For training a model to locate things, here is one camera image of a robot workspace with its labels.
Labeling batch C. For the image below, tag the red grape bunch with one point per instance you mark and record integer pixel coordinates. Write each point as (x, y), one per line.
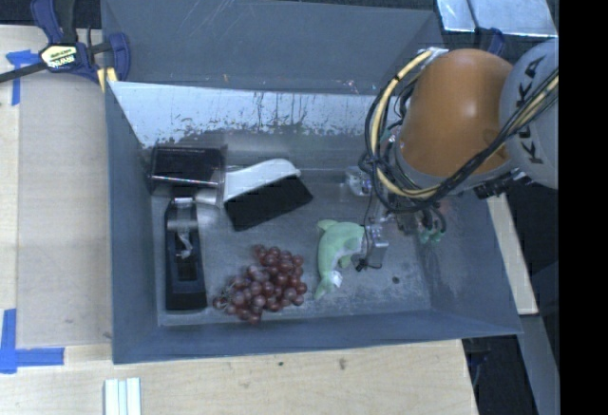
(271, 282)

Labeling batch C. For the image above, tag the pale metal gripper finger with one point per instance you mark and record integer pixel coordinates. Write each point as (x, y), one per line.
(372, 233)
(378, 254)

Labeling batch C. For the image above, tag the black and white brush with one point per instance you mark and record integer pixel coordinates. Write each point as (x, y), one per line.
(268, 201)

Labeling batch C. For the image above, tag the black tape dispenser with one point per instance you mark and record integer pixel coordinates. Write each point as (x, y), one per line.
(185, 280)

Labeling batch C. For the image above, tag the black box with metal rod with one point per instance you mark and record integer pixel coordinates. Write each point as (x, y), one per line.
(187, 164)

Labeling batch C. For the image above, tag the pale wood board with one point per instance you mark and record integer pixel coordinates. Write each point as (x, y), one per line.
(62, 213)

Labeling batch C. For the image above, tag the grey metal bin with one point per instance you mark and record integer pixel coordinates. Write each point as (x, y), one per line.
(266, 43)

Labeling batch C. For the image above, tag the black cylinder on white bracket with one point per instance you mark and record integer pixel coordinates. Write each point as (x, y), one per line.
(499, 187)

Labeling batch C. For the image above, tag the green toy dolphin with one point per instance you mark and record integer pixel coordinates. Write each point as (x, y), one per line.
(333, 248)

